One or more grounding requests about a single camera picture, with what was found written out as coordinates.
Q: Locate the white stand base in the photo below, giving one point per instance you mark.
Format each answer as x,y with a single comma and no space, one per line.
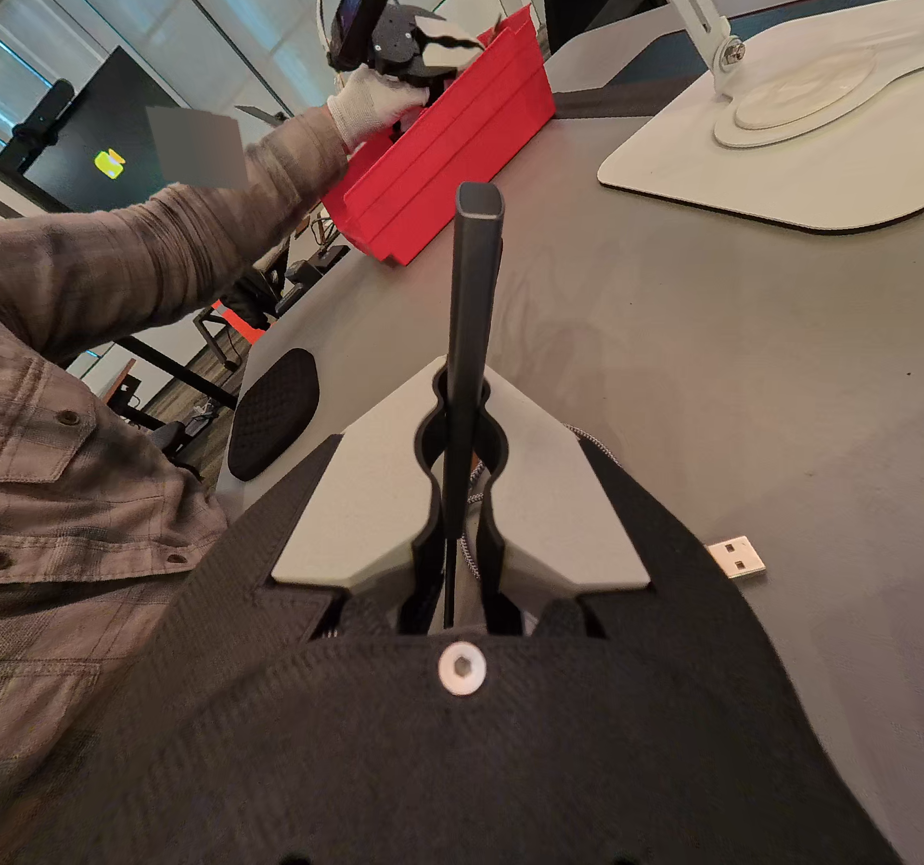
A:
794,157

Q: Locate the black textured pad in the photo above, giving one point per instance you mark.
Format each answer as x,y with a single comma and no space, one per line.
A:
274,417

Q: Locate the grey usb hub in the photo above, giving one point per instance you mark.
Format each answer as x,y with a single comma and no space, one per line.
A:
473,302

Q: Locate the red plastic bin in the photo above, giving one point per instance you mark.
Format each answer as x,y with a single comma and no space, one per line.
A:
447,157

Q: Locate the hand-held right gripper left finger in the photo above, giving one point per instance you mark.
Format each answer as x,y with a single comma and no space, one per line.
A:
354,511

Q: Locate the person's left forearm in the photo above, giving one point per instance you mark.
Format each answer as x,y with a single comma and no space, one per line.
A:
180,244

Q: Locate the metal stand bracket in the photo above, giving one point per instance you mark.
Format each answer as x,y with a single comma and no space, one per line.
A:
700,6

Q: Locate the person's left hand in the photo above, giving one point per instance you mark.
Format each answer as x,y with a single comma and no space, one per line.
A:
361,107

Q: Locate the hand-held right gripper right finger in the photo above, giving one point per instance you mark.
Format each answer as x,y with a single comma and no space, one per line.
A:
570,511

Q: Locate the person's plaid shirt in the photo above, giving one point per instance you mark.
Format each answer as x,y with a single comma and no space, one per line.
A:
72,482

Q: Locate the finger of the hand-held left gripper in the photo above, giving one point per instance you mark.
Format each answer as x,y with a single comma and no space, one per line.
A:
444,31
442,60

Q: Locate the black monitor screen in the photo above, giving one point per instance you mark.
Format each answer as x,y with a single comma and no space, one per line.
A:
86,128

